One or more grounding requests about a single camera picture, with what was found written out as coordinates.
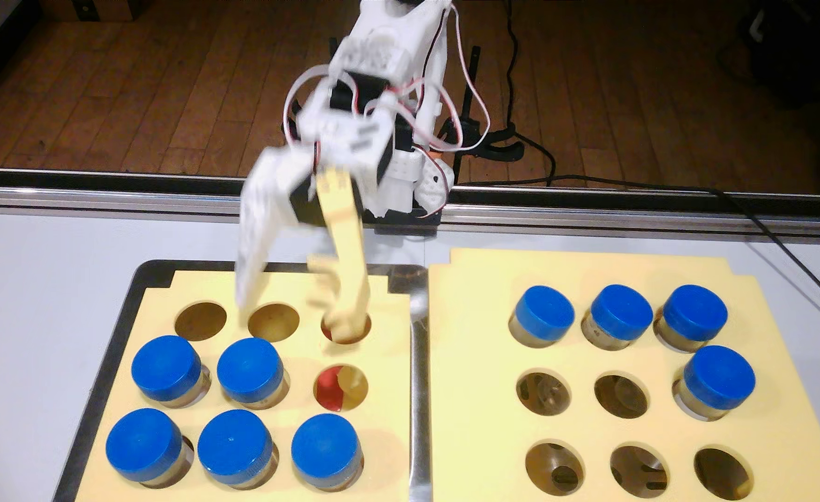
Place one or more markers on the blue capped test tube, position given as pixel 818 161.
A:
pixel 234 447
pixel 166 367
pixel 143 444
pixel 696 312
pixel 249 369
pixel 623 312
pixel 326 450
pixel 544 312
pixel 719 376

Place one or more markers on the yellow foam rack in tray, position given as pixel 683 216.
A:
pixel 389 418

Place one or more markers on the black bar clamp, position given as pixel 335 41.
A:
pixel 333 47
pixel 504 148

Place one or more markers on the black metal tray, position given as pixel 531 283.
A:
pixel 420 390

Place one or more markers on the large yellow foam rack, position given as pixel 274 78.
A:
pixel 473 390

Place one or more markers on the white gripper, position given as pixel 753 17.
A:
pixel 274 186

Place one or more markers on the dark bulky object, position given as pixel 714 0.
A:
pixel 800 49

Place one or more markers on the aluminium table edge rail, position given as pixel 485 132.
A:
pixel 68 199

